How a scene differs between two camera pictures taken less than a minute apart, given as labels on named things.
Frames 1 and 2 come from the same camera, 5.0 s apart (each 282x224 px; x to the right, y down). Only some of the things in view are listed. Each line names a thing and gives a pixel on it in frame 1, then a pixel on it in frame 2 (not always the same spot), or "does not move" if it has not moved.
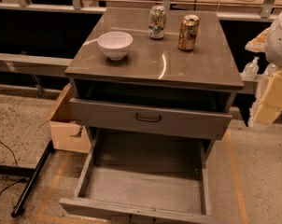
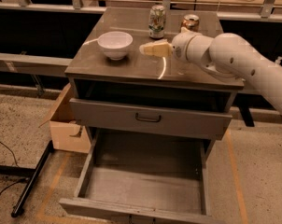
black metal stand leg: (29, 172) does not move
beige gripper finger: (260, 43) to (180, 43)
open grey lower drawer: (145, 178) does not move
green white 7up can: (157, 21) does not move
